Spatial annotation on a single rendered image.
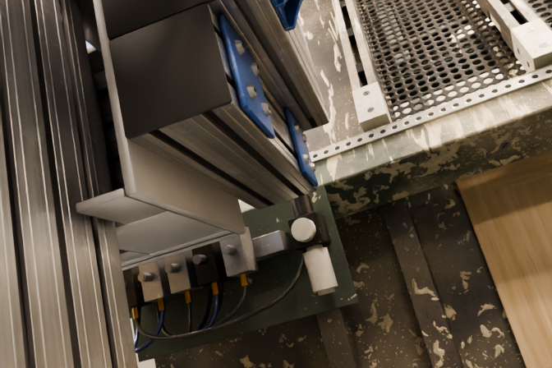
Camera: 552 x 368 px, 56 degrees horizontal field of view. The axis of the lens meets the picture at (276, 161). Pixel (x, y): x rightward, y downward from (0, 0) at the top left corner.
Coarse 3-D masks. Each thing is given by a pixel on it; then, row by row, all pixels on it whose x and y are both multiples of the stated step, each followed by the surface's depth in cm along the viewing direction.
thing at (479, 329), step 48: (432, 192) 123; (384, 240) 125; (432, 240) 121; (384, 288) 122; (432, 288) 113; (480, 288) 115; (240, 336) 132; (288, 336) 128; (336, 336) 118; (384, 336) 120; (432, 336) 111; (480, 336) 113
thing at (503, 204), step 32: (544, 160) 114; (480, 192) 117; (512, 192) 115; (544, 192) 113; (480, 224) 116; (512, 224) 114; (544, 224) 112; (512, 256) 112; (544, 256) 110; (512, 288) 111; (544, 288) 109; (512, 320) 110; (544, 320) 108; (544, 352) 107
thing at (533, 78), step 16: (512, 80) 101; (528, 80) 99; (544, 80) 98; (480, 96) 102; (496, 96) 100; (432, 112) 105; (448, 112) 103; (384, 128) 108; (400, 128) 106; (336, 144) 111; (352, 144) 109; (320, 160) 110
